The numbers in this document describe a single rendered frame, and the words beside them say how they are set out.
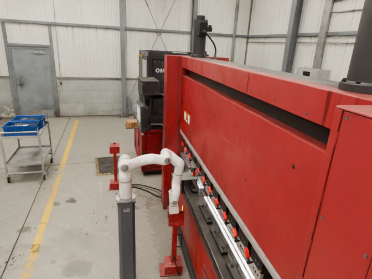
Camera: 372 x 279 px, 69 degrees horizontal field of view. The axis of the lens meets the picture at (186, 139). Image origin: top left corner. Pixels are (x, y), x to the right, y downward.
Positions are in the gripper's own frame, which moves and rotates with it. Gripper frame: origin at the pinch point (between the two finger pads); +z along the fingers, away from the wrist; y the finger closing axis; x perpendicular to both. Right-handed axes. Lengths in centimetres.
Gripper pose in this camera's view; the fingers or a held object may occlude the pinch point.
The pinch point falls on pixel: (174, 217)
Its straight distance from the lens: 294.8
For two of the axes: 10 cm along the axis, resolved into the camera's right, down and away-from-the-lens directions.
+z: 0.3, 9.4, 3.4
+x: 1.4, 3.3, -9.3
